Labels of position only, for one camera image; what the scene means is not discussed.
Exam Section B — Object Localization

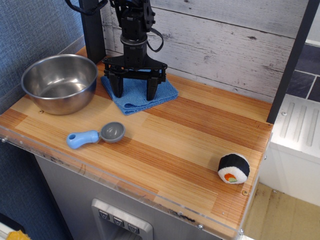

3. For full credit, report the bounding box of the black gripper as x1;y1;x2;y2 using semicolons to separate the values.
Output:
102;40;168;101

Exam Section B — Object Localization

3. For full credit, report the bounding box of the white ridged cabinet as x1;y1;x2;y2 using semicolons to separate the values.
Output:
259;94;320;206

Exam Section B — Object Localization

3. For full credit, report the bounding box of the black right frame post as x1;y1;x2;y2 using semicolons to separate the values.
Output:
266;0;320;124

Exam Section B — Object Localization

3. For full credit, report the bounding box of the black frame post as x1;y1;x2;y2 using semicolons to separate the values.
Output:
266;0;320;124
81;10;106;64

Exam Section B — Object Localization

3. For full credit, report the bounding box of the silver dispenser panel with buttons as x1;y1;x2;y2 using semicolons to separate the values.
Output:
91;198;154;240

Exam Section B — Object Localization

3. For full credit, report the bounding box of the blue cloth napkin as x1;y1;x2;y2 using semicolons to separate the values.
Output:
101;76;179;115

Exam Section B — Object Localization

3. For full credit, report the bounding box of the yellow object at corner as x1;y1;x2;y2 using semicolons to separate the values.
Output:
6;230;31;240

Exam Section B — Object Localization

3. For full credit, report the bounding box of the blue grey ice cream scoop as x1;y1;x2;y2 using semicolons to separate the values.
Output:
66;121;126;149

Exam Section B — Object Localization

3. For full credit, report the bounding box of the plush sushi roll toy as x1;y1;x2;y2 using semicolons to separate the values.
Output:
217;153;250;184

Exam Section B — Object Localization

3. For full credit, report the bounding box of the stainless steel bowl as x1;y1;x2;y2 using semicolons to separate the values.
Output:
21;54;98;115

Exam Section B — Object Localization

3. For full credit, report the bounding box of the clear acrylic table edge guard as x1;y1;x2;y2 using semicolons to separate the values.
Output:
0;121;270;240

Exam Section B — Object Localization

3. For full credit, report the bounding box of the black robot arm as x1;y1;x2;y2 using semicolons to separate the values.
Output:
102;0;168;101

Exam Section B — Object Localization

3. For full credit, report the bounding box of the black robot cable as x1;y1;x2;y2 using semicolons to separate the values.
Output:
64;0;165;53

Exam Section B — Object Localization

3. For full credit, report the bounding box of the black left frame post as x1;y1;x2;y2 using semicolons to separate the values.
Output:
81;10;106;64

